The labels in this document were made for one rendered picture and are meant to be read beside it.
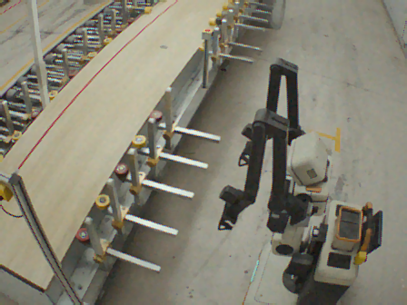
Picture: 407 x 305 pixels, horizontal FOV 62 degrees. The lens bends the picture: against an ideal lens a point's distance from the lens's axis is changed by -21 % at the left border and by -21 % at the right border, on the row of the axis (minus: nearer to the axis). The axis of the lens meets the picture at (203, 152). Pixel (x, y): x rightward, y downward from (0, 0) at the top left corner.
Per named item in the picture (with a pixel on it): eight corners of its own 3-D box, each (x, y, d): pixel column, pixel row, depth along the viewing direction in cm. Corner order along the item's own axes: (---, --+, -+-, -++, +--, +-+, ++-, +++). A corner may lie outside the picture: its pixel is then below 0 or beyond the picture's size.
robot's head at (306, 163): (330, 150, 182) (316, 127, 176) (326, 181, 167) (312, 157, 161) (306, 160, 190) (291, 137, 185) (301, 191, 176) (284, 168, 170)
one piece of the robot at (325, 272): (336, 260, 262) (377, 183, 206) (323, 321, 224) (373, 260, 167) (296, 252, 269) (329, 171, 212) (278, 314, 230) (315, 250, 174)
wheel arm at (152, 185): (193, 198, 221) (193, 192, 218) (192, 202, 218) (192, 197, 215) (121, 176, 229) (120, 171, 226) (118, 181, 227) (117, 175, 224)
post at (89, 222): (110, 270, 199) (93, 218, 167) (108, 275, 197) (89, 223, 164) (104, 268, 200) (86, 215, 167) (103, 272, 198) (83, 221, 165)
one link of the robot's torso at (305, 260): (311, 245, 228) (322, 221, 211) (302, 282, 208) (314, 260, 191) (271, 237, 233) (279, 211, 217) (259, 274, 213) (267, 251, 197)
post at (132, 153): (143, 210, 236) (136, 148, 204) (141, 213, 234) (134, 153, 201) (138, 208, 237) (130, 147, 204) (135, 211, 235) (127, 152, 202)
